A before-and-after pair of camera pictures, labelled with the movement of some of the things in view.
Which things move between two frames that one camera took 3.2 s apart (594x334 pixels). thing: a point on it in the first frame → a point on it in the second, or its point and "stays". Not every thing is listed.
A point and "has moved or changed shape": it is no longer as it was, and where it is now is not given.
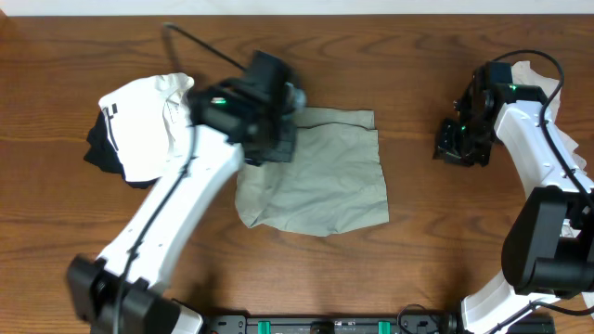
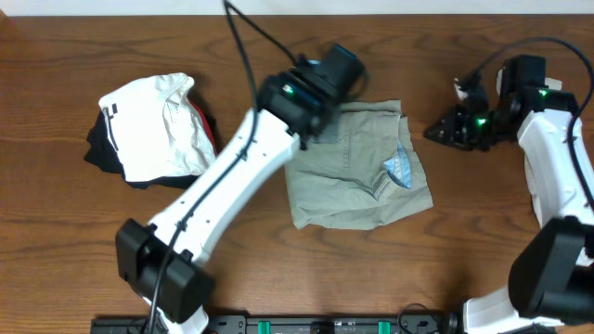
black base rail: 334,324 stays
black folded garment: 104,154 stays
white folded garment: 149,122 stays
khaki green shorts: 334,183 has moved or changed shape
